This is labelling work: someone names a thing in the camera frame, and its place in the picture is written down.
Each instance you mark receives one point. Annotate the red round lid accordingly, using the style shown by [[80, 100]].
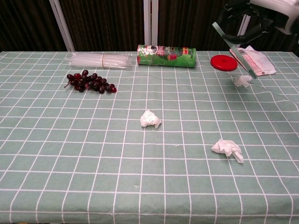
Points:
[[223, 63]]

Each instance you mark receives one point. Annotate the white metal frame post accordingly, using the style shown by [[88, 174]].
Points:
[[150, 23], [244, 23], [61, 25]]

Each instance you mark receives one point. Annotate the green checked tablecloth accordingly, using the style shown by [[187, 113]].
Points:
[[130, 163]]

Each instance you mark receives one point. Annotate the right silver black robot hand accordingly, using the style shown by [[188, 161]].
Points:
[[273, 9]]

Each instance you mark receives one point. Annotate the white tissue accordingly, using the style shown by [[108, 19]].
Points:
[[225, 147], [240, 81], [149, 119]]

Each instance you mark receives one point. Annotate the pink white plastic packet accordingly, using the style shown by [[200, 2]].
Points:
[[261, 63]]

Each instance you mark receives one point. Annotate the teal plastic hand brush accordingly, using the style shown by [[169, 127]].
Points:
[[244, 62]]

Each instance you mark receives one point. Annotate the green printed cylinder can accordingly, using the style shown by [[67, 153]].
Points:
[[163, 58]]

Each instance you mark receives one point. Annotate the clear pack of straws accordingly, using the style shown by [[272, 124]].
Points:
[[93, 61]]

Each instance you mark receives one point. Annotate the dark red grape bunch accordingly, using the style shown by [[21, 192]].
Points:
[[90, 82]]

